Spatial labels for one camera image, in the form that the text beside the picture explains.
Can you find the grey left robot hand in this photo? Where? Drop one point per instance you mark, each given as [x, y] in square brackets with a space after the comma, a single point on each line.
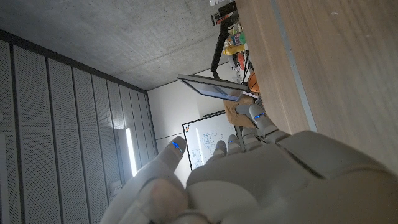
[255, 180]

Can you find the tan jacket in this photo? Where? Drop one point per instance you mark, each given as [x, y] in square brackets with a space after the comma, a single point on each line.
[236, 116]

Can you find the small orange basketball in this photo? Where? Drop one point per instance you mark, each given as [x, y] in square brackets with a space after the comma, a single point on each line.
[253, 82]

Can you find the flat computer monitor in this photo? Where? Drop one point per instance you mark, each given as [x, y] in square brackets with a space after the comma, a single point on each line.
[214, 88]

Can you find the whiteboard with black frame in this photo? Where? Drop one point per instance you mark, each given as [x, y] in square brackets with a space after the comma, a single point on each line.
[205, 140]

